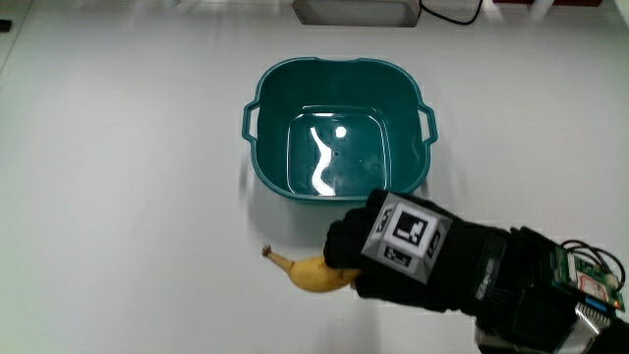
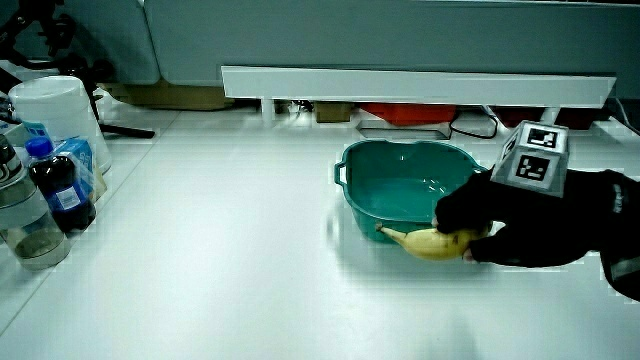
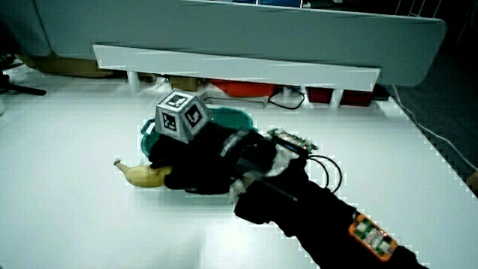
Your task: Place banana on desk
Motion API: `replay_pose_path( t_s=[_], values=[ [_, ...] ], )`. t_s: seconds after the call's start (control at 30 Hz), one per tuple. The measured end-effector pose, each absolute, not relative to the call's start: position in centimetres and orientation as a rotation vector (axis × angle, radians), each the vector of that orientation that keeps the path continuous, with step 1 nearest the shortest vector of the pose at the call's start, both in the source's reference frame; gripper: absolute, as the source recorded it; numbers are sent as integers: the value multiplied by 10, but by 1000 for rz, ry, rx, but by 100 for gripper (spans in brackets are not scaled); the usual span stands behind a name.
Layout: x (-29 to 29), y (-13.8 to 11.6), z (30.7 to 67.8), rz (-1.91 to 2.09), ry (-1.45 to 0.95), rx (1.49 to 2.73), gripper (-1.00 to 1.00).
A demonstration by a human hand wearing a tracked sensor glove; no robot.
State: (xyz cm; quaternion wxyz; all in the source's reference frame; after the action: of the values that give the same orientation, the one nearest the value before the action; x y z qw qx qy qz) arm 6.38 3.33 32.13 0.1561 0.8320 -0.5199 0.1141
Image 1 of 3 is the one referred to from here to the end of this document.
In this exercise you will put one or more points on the small black object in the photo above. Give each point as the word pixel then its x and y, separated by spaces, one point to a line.
pixel 4 25

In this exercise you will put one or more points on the teal plastic basin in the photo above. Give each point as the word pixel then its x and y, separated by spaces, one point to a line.
pixel 339 147

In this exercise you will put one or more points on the white desk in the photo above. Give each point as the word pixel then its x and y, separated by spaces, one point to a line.
pixel 123 196

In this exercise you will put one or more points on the grey metal box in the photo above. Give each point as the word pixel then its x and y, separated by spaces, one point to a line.
pixel 356 12

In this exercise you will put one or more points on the person's right hand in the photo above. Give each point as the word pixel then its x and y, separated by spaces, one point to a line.
pixel 442 265

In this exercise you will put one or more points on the yellow banana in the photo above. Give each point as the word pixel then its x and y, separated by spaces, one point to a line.
pixel 312 275

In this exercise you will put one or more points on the person's right forearm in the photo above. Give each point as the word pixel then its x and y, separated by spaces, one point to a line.
pixel 533 300

